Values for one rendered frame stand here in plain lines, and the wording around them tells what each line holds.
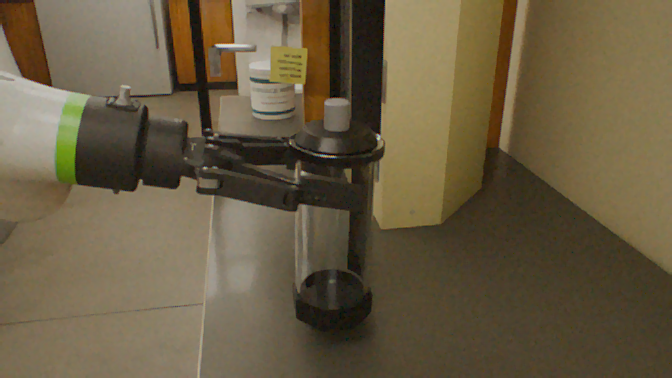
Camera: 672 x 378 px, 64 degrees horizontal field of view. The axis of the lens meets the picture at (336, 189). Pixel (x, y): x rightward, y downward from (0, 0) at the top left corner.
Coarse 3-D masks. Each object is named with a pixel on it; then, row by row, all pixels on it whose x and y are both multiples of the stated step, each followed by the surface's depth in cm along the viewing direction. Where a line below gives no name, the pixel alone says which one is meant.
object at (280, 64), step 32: (224, 0) 106; (256, 0) 106; (288, 0) 107; (320, 0) 107; (224, 32) 108; (256, 32) 109; (288, 32) 109; (320, 32) 109; (224, 64) 111; (256, 64) 111; (288, 64) 112; (320, 64) 112; (224, 96) 114; (256, 96) 114; (288, 96) 114; (320, 96) 115; (224, 128) 117; (256, 128) 117; (288, 128) 117
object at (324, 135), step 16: (336, 112) 57; (304, 128) 58; (320, 128) 58; (336, 128) 57; (352, 128) 59; (368, 128) 59; (304, 144) 57; (320, 144) 56; (336, 144) 55; (352, 144) 56; (368, 144) 57
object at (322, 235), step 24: (384, 144) 59; (312, 168) 57; (336, 168) 55; (360, 168) 57; (312, 216) 59; (336, 216) 58; (360, 216) 59; (312, 240) 60; (336, 240) 59; (360, 240) 61; (312, 264) 61; (336, 264) 61; (360, 264) 62; (312, 288) 63; (336, 288) 62; (360, 288) 64
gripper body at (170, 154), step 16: (160, 128) 53; (176, 128) 54; (160, 144) 53; (176, 144) 53; (192, 144) 57; (144, 160) 53; (160, 160) 53; (176, 160) 53; (192, 160) 53; (208, 160) 54; (224, 160) 55; (144, 176) 53; (160, 176) 54; (176, 176) 54; (192, 176) 54
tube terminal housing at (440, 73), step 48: (432, 0) 80; (480, 0) 87; (384, 48) 84; (432, 48) 83; (480, 48) 92; (432, 96) 86; (480, 96) 97; (432, 144) 89; (480, 144) 104; (384, 192) 91; (432, 192) 93
